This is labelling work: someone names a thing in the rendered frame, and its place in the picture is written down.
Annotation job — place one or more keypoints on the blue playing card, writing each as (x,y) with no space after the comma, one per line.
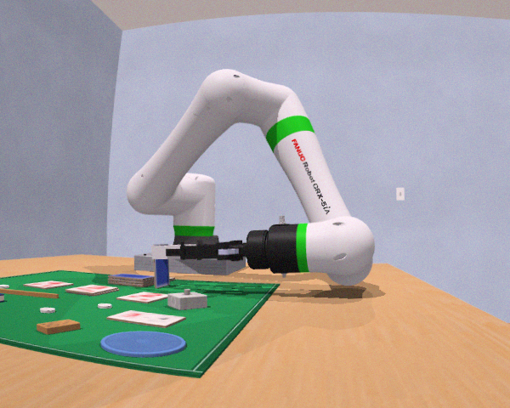
(161,271)
(132,277)

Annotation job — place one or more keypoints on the green card cloth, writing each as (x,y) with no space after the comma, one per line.
(197,370)
(203,328)

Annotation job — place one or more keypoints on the long thin brown stick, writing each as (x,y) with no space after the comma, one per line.
(32,294)

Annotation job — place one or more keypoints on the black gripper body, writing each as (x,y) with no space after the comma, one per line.
(253,250)

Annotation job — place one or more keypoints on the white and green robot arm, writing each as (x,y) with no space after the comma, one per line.
(332,242)

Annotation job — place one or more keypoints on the blue round coaster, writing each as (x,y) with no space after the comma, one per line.
(143,344)

